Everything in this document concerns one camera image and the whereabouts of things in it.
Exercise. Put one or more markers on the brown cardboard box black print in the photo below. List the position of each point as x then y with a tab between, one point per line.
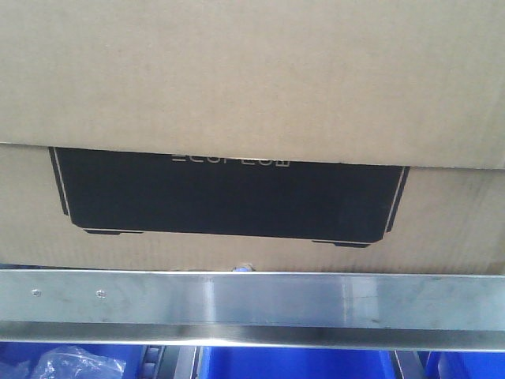
318	136

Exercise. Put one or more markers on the middle blue plastic bin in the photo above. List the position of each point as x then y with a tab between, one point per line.
284	362

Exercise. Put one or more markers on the blue plastic bin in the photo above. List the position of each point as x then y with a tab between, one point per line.
14	353
284	362
460	365

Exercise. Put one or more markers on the clear plastic bag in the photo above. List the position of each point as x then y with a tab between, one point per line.
76	363

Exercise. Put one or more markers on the right blue plastic bin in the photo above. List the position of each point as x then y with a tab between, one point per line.
460	365

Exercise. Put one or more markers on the left blue plastic bin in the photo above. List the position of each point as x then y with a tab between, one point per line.
14	353

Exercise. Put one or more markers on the metal shelf rail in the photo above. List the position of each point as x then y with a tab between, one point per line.
255	309

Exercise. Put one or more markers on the grey shelf upright post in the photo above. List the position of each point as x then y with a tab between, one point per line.
170	362

